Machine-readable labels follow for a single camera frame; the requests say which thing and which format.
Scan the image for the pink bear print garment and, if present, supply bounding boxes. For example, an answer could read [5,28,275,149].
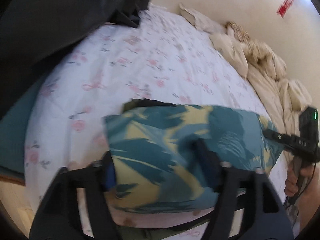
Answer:
[107,203,214,229]

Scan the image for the teal camouflage shorts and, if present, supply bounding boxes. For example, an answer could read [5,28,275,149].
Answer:
[104,105,283,214]

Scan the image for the olive green garment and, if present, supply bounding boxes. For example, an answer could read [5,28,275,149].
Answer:
[117,220,209,240]

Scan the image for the black garment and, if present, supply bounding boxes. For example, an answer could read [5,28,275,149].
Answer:
[122,99,176,113]

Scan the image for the person right hand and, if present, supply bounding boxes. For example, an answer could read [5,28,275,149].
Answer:
[284,160,320,198]

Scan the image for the cream bear print duvet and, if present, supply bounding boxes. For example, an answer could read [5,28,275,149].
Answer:
[209,33,312,135]

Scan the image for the floral white bed sheet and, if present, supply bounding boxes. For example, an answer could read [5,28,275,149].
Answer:
[23,3,296,240]

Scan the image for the cream pillow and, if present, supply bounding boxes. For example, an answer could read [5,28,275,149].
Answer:
[179,3,227,34]

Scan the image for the black plastic cover sheet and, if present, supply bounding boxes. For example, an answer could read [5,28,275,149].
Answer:
[1,0,150,115]

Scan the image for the red wall decoration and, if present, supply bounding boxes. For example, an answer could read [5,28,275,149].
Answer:
[277,0,295,18]

